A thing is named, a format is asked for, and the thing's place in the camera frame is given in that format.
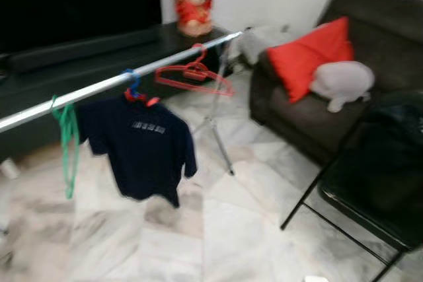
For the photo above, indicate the green plastic hanger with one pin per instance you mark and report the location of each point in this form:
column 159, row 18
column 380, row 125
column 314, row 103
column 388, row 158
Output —
column 66, row 143

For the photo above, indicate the red plastic hanger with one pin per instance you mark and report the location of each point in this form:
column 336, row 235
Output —
column 196, row 70

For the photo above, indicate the blue and red hanger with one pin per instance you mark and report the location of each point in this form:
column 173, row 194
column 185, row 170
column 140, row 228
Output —
column 134, row 90

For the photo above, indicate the black bag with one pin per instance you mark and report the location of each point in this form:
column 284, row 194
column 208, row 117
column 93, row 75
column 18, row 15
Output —
column 390, row 150

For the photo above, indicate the grey cushion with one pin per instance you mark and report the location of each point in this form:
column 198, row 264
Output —
column 344, row 80

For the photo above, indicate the dark brown sofa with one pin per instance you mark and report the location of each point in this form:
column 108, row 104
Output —
column 383, row 24

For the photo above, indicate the black folding chair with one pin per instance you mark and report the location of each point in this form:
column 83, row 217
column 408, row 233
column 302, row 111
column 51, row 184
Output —
column 360, row 214

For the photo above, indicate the red cushion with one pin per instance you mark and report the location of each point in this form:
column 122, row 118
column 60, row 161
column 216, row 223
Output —
column 307, row 57

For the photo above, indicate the red laughing buddha statue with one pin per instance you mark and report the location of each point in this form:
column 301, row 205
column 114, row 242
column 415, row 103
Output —
column 193, row 4

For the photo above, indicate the navy blue t-shirt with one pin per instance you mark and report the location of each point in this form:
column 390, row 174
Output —
column 142, row 150

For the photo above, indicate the silver metal clothes rack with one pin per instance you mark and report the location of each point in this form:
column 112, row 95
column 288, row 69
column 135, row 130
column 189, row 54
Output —
column 99, row 87

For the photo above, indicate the black soundbar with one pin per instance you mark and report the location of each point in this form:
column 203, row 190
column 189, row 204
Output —
column 79, row 49

